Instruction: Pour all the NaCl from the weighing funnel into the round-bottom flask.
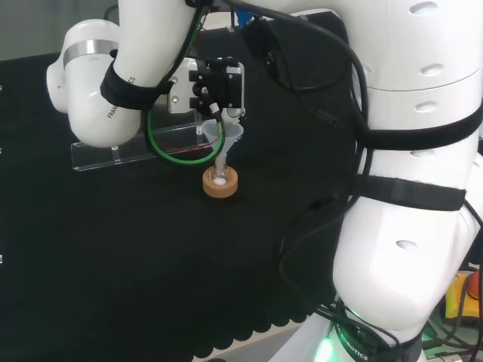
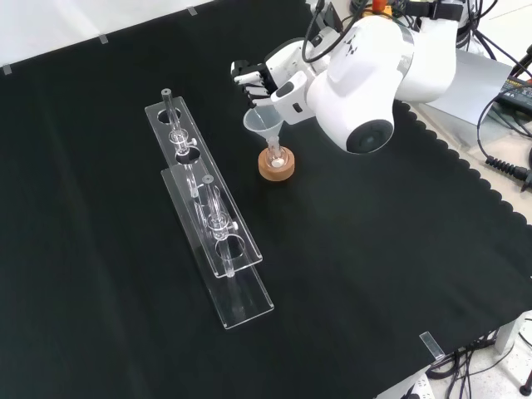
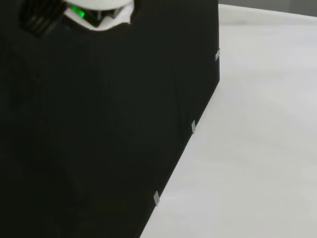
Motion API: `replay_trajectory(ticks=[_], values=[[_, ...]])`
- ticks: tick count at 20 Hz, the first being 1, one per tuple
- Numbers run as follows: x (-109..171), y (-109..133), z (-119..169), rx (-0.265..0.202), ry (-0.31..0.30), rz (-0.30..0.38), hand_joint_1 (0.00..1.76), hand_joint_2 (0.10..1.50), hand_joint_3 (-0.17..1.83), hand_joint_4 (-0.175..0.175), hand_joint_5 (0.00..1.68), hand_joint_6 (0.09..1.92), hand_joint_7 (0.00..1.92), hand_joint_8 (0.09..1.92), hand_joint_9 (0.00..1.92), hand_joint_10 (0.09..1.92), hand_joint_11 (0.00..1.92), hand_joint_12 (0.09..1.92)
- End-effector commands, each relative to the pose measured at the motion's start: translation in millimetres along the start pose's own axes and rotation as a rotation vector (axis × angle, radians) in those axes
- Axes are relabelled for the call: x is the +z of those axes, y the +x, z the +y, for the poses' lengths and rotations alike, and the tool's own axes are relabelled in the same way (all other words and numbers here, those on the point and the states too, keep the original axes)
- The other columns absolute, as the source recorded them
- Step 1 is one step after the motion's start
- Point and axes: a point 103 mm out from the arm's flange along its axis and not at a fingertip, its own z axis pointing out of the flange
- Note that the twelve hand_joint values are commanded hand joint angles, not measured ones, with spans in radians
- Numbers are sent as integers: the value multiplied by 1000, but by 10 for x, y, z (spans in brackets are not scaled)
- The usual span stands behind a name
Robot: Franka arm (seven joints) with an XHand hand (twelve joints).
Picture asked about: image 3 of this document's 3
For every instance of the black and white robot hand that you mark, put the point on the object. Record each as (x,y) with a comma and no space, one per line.
(106,23)

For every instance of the black bench cloth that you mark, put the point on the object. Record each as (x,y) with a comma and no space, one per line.
(86,124)

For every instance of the clear tape strip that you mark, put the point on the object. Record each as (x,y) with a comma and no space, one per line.
(217,54)
(156,198)
(193,126)

